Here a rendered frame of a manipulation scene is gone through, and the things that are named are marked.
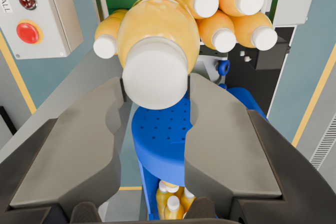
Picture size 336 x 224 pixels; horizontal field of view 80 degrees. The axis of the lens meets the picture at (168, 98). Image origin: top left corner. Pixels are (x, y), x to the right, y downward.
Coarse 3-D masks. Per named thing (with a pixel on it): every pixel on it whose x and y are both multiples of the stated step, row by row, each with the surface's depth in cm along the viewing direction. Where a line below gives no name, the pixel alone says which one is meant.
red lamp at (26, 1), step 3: (18, 0) 32; (21, 0) 32; (24, 0) 32; (27, 0) 32; (30, 0) 32; (33, 0) 33; (21, 3) 32; (24, 3) 32; (27, 3) 32; (30, 3) 33; (33, 3) 33; (24, 6) 33; (27, 6) 33; (30, 6) 33
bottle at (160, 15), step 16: (144, 0) 16; (160, 0) 15; (176, 0) 17; (128, 16) 15; (144, 16) 14; (160, 16) 14; (176, 16) 14; (128, 32) 14; (144, 32) 13; (160, 32) 13; (176, 32) 13; (192, 32) 15; (128, 48) 14; (176, 48) 13; (192, 48) 14; (192, 64) 15
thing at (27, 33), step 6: (18, 24) 34; (24, 24) 34; (30, 24) 35; (18, 30) 35; (24, 30) 35; (30, 30) 35; (36, 30) 35; (18, 36) 35; (24, 36) 35; (30, 36) 35; (36, 36) 35; (30, 42) 36
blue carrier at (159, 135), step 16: (144, 112) 49; (160, 112) 49; (176, 112) 49; (144, 128) 45; (160, 128) 44; (176, 128) 44; (144, 144) 41; (160, 144) 40; (176, 144) 41; (144, 160) 42; (160, 160) 38; (176, 160) 37; (144, 176) 59; (160, 176) 41; (176, 176) 38; (144, 192) 62
